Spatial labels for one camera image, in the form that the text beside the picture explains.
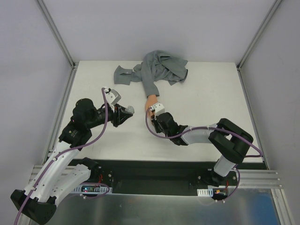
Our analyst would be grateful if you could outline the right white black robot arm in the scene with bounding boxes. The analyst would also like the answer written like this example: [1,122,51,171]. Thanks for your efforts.
[151,112,254,187]

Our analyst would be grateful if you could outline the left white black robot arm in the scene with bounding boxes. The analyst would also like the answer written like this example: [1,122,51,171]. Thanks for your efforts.
[10,98,134,225]

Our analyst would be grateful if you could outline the mannequin hand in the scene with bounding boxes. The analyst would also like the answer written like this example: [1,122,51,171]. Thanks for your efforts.
[145,95,158,119]

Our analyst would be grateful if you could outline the grey crumpled shirt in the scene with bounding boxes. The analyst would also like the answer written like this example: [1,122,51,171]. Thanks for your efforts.
[113,50,188,97]

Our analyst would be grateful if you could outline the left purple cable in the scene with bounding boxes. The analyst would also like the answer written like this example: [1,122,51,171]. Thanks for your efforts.
[14,87,113,225]

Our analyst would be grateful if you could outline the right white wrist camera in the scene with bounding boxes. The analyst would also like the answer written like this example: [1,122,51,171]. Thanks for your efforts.
[150,102,165,116]

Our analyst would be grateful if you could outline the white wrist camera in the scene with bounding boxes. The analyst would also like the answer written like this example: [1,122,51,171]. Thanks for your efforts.
[104,87,121,111]
[150,102,165,116]

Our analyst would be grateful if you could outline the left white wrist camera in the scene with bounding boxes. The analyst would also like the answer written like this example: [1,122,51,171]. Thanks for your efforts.
[104,87,121,111]

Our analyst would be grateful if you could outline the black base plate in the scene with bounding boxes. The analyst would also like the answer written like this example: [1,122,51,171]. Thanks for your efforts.
[82,160,237,195]

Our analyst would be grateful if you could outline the left aluminium frame post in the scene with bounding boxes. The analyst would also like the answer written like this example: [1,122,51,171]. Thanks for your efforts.
[35,0,76,68]

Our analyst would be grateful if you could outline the aluminium frame post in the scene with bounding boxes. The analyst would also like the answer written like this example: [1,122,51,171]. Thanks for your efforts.
[35,0,76,68]
[237,0,284,71]

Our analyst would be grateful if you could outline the right aluminium frame post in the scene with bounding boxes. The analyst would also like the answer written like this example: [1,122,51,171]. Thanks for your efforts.
[237,0,284,71]

